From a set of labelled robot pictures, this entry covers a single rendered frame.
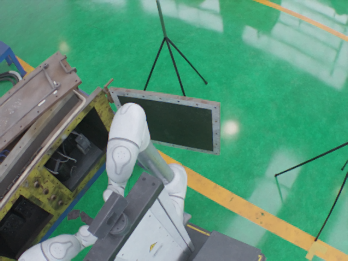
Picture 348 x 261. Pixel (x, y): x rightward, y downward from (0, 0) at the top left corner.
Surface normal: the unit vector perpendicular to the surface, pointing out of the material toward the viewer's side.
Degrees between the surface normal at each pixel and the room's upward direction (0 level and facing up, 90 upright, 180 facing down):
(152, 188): 0
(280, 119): 0
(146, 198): 0
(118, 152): 24
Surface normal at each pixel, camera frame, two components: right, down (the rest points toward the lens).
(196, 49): -0.14, -0.53
